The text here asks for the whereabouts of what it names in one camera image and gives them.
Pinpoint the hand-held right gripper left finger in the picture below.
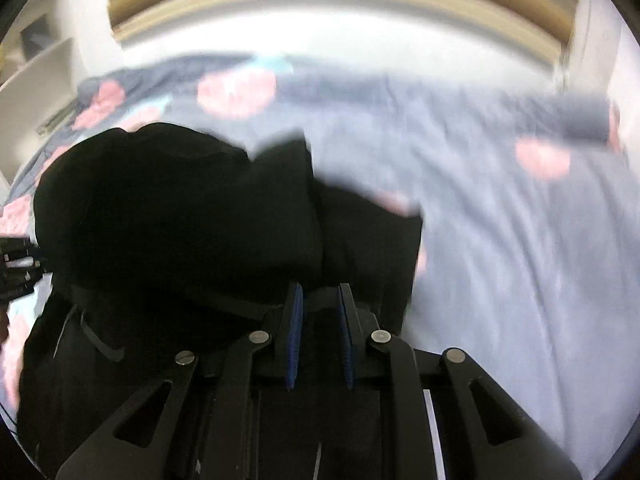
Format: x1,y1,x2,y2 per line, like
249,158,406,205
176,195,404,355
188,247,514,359
55,282,305,480

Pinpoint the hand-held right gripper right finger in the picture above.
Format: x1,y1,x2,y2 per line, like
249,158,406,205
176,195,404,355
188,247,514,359
338,284,583,480

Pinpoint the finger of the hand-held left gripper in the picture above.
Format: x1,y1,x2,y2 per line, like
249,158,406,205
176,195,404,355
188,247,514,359
0,237,48,307

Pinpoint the black hooded jacket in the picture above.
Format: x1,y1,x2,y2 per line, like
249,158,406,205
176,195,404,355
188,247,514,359
15,122,441,480

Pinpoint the grey pink floral blanket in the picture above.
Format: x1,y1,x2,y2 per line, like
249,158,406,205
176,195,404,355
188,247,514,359
0,52,632,480

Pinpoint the white bookshelf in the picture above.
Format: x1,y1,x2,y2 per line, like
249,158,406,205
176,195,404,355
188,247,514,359
0,0,108,181

